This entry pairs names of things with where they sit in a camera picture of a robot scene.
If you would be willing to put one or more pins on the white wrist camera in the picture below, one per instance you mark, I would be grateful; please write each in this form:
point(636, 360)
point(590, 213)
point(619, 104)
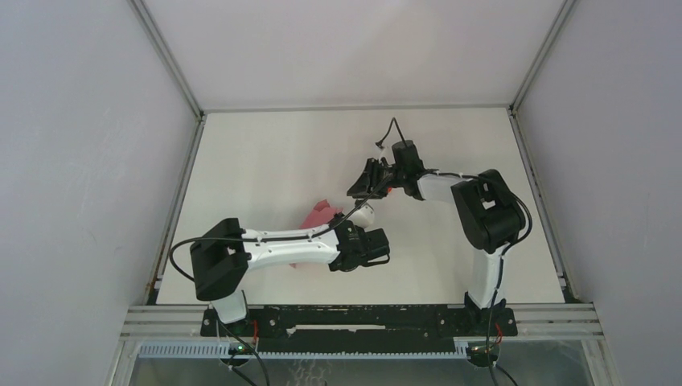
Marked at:
point(363, 217)
point(382, 154)

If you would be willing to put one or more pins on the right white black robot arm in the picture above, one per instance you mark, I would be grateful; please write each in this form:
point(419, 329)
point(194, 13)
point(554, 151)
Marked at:
point(493, 218)

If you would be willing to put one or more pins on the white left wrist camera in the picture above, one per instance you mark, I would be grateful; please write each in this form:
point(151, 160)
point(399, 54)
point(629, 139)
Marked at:
point(363, 217)

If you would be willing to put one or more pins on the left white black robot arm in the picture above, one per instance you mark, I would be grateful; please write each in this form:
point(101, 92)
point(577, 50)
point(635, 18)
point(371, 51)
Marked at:
point(221, 258)

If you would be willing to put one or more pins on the pink cardboard box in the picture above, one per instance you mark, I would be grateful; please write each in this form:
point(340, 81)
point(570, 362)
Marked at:
point(322, 213)

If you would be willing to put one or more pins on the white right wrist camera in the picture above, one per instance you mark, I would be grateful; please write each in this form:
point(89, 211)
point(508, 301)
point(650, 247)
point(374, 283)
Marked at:
point(382, 154)

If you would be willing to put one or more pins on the aluminium front frame rail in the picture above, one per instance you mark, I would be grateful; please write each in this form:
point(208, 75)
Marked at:
point(557, 321)

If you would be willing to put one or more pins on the white slotted cable duct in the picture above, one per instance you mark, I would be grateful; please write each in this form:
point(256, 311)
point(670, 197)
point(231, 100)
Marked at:
point(208, 350)

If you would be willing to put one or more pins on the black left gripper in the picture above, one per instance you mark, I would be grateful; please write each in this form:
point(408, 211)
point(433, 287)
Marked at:
point(355, 227)

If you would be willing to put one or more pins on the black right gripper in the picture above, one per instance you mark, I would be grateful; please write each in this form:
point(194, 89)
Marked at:
point(367, 179)

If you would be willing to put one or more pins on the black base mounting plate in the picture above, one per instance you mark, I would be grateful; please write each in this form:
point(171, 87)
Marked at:
point(384, 328)

